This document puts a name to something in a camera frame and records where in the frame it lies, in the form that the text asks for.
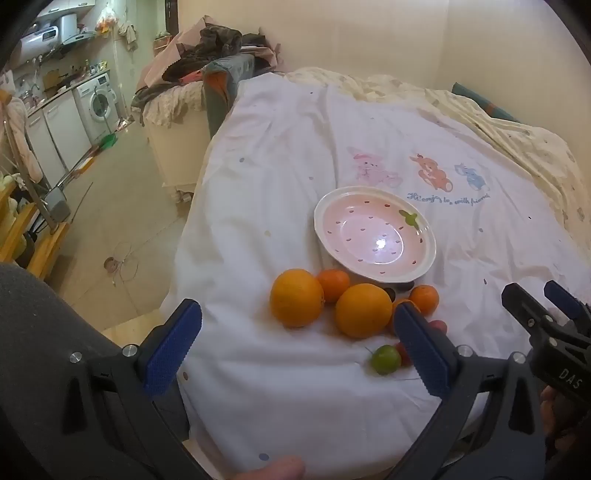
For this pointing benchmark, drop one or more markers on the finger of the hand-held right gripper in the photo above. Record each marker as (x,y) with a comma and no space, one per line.
(521,302)
(561,297)

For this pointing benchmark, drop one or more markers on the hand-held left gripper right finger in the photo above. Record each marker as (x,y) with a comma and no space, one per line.
(422,350)

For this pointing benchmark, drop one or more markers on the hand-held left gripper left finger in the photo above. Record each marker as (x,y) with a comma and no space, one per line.
(173,350)

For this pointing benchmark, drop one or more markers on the small tangerine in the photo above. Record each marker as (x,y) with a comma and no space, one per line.
(425,297)
(333,284)
(408,303)

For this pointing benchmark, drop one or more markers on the large orange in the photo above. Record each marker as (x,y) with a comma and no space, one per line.
(296,297)
(363,310)

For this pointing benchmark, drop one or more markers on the pink strawberry print plate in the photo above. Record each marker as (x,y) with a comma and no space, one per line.
(369,230)

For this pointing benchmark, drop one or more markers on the person's right hand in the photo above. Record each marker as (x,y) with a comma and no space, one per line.
(549,410)

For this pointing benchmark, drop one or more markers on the person's left hand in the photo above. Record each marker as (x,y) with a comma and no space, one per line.
(272,470)

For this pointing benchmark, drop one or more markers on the red cherry tomato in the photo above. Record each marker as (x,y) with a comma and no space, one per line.
(403,353)
(438,326)

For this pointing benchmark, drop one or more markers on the green cherry tomato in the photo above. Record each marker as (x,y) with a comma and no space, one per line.
(385,360)

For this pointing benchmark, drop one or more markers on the pale yellow patterned quilt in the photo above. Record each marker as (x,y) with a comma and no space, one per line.
(531,138)

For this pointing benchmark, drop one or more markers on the grey dustpan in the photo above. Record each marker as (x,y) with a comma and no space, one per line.
(57,203)

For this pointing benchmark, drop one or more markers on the wooden chair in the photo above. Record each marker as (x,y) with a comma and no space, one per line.
(27,230)

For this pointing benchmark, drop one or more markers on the white printed blanket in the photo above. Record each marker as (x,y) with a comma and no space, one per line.
(277,184)

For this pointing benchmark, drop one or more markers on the teal cushion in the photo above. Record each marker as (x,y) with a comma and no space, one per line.
(485,106)

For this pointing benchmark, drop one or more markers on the green brush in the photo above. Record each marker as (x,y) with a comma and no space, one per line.
(108,141)

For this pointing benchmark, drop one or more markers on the pale yellow cloth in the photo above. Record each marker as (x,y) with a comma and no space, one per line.
(7,184)

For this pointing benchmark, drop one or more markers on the floral sheet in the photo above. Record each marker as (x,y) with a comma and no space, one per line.
(171,101)

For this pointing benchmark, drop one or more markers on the white kitchen cabinets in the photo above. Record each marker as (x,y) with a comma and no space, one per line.
(55,129)

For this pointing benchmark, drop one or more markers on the white washing machine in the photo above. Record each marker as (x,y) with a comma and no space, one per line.
(99,104)

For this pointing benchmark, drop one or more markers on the pale hanging garment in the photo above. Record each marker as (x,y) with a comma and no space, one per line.
(21,134)

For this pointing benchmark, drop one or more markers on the grey and orange pillow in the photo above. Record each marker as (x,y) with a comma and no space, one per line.
(221,87)

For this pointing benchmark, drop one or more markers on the pile of dark clothes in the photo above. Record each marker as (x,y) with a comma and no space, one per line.
(217,41)

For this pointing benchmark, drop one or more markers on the hanging beige towel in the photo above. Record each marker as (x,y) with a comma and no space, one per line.
(129,34)

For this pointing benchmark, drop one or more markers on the silver water heater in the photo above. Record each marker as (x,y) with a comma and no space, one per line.
(39,39)

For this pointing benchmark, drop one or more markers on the hanging orange bag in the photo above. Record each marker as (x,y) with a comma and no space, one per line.
(108,16)

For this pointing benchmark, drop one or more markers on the white small bed frame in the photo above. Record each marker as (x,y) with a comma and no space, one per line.
(178,147)

